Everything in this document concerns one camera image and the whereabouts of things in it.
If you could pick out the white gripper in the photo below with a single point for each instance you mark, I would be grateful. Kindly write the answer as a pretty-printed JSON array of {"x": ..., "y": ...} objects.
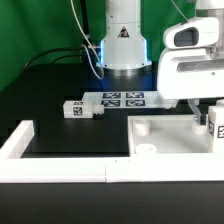
[{"x": 190, "y": 74}]

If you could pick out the white square tabletop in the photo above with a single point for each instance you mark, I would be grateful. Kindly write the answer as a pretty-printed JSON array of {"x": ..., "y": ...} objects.
[{"x": 169, "y": 134}]

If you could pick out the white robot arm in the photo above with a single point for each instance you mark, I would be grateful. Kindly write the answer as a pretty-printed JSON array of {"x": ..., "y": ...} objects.
[{"x": 124, "y": 49}]

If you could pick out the white base marker plate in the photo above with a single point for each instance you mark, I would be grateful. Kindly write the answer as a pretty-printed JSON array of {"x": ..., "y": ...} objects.
[{"x": 125, "y": 100}]

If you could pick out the black work mat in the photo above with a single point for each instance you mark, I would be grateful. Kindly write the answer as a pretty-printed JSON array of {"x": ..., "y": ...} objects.
[{"x": 102, "y": 136}]

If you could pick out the white U-shaped obstacle fence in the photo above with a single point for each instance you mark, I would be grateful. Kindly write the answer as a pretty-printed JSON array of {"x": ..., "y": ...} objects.
[{"x": 144, "y": 165}]

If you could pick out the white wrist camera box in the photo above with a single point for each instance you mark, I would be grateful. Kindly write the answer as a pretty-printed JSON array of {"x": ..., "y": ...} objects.
[{"x": 197, "y": 32}]

